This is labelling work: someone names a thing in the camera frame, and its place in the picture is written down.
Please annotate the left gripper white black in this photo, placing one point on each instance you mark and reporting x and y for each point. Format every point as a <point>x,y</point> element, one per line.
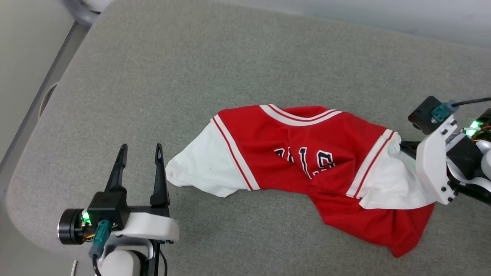
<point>149,228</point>

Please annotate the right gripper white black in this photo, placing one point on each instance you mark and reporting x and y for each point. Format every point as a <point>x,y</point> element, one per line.
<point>433,165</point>

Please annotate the red and white basketball jersey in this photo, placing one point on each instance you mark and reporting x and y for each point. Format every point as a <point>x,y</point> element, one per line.
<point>268,145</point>

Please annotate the right arm white grey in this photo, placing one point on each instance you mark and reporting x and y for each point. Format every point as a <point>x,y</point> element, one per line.
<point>486,163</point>

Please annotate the grey fabric sofa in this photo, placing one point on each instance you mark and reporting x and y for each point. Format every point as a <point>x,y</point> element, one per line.
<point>191,57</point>

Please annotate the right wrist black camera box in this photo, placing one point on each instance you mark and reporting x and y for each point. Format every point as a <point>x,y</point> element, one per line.
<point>422,113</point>

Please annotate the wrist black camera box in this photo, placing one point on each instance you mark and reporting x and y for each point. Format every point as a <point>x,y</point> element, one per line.
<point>422,113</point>
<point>109,207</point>

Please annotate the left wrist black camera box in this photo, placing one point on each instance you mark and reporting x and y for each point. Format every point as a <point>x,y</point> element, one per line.
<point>109,207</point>

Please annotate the grey metal frame tube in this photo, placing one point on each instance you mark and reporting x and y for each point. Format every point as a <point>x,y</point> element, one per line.
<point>78,16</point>

